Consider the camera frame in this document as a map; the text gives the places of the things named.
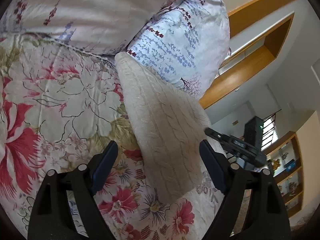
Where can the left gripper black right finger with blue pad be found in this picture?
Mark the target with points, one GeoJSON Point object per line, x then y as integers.
{"type": "Point", "coordinates": [266, 216]}

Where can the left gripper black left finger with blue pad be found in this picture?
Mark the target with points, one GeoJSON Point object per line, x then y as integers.
{"type": "Point", "coordinates": [51, 216]}

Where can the beige cable knit sweater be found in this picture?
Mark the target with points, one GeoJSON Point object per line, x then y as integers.
{"type": "Point", "coordinates": [168, 125]}

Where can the window with bars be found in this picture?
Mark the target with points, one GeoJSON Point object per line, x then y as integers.
{"type": "Point", "coordinates": [270, 134]}

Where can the floral bed cover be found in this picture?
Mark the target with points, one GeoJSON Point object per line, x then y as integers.
{"type": "Point", "coordinates": [60, 107]}

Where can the wooden headboard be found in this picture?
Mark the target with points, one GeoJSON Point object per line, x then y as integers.
{"type": "Point", "coordinates": [273, 39]}

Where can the white pillow blue floral print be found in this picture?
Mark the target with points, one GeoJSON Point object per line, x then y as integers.
{"type": "Point", "coordinates": [185, 44]}

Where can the white floral pillow red sprigs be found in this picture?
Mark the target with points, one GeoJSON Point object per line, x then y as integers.
{"type": "Point", "coordinates": [95, 26]}

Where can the wooden wall shelf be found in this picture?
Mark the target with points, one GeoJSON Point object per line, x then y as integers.
{"type": "Point", "coordinates": [285, 158]}

